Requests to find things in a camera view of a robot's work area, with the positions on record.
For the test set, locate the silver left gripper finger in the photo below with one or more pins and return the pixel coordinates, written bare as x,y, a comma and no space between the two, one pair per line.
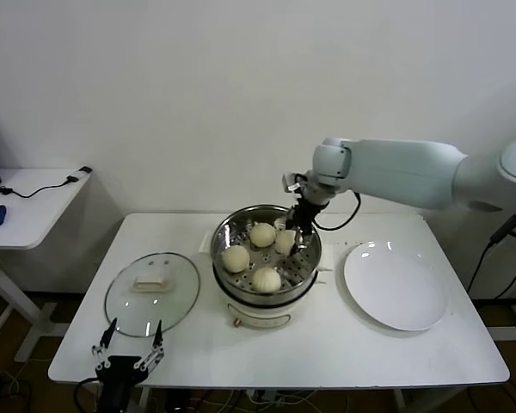
157,334
109,333

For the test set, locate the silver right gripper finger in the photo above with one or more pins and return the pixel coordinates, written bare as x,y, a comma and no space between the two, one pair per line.
289,221
302,243

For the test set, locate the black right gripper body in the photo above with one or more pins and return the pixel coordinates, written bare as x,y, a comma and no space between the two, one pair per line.
305,215

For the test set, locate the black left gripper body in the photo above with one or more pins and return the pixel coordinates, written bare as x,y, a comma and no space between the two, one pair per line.
120,372

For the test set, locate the white steamed baozi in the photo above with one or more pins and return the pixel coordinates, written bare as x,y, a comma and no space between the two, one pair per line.
235,259
262,235
266,279
285,243

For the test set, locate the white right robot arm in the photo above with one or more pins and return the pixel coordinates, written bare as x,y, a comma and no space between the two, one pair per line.
391,168

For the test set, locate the stainless steel steamer basket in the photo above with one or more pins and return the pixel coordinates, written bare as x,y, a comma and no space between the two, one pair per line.
223,228

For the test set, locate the white round plate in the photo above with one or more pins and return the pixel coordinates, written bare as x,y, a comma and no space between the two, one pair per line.
391,288

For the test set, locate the white power strip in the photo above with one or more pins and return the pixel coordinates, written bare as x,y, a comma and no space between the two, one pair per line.
266,398

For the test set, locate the white side desk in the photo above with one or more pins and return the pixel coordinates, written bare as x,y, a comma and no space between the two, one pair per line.
34,215

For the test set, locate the small black grey adapter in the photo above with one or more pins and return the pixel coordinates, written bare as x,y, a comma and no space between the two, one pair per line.
79,173

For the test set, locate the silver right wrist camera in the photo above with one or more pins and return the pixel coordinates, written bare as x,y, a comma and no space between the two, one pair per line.
293,181

